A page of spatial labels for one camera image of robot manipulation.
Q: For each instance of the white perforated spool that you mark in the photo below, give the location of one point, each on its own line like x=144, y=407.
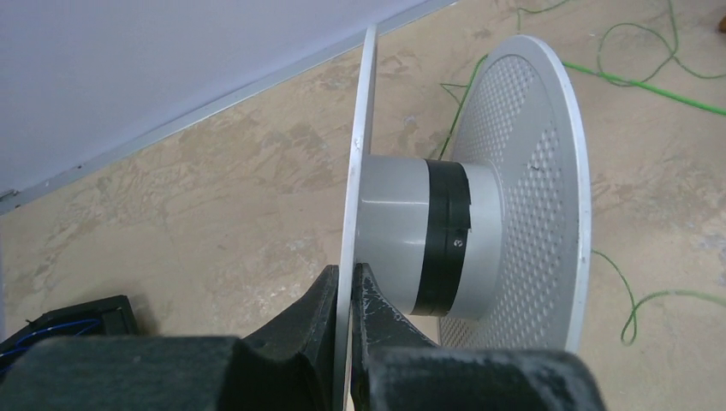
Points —
x=493, y=241

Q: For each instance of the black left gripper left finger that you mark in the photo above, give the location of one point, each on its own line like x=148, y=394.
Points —
x=284, y=365

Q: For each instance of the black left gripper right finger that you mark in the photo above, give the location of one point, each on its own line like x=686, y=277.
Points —
x=397, y=367

